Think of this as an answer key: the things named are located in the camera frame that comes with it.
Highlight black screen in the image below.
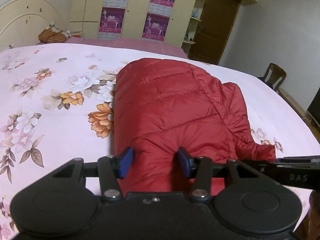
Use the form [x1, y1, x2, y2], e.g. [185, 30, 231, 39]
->
[306, 87, 320, 128]

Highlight cream corner shelves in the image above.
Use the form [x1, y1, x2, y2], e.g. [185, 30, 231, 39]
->
[182, 0, 209, 44]

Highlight cream arched headboard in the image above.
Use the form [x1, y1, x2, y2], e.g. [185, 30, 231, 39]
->
[0, 0, 63, 52]

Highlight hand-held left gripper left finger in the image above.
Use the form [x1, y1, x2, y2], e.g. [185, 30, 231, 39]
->
[51, 146, 135, 202]

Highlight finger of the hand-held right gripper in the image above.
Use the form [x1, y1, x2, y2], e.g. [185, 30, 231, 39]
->
[242, 155, 320, 167]

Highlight brown wooden door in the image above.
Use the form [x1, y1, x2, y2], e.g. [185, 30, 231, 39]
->
[187, 0, 242, 66]

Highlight wooden chair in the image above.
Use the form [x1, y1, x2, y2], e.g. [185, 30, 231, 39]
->
[257, 62, 287, 94]

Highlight brown patterned pillow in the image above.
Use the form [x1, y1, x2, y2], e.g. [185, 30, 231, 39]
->
[37, 24, 72, 43]

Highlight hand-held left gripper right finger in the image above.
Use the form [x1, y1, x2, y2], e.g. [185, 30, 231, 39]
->
[176, 146, 262, 202]

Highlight red puffer jacket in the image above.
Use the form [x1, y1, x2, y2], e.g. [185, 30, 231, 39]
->
[109, 57, 277, 198]

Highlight plain pink bedspread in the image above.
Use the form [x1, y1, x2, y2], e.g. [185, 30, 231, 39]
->
[65, 36, 189, 61]

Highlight cream wardrobe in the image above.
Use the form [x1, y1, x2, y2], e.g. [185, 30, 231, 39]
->
[68, 0, 263, 53]

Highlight floral pink bed sheet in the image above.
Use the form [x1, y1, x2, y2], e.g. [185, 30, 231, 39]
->
[0, 42, 320, 233]

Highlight person's right forearm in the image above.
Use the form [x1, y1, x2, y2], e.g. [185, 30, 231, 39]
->
[308, 192, 320, 240]

